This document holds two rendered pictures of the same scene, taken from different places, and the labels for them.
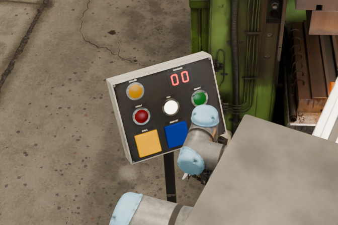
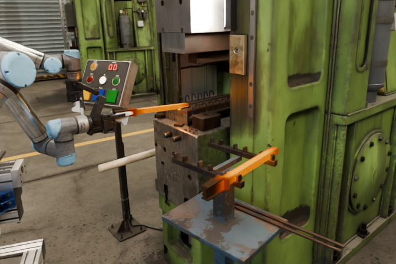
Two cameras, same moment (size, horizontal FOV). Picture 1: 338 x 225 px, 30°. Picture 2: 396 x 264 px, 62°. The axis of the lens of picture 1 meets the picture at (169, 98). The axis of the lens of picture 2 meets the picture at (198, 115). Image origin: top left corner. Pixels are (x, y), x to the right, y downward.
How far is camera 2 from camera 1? 2.15 m
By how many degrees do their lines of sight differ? 48
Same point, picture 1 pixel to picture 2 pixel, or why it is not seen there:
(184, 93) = (111, 75)
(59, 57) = not seen: hidden behind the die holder
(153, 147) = (86, 96)
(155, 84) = (102, 66)
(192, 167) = not seen: hidden behind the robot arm
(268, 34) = (174, 71)
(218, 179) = not seen: outside the picture
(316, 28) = (164, 46)
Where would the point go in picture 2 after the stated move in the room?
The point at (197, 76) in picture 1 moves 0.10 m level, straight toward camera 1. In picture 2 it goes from (120, 69) to (105, 71)
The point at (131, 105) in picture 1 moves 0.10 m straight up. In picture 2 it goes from (89, 72) to (87, 56)
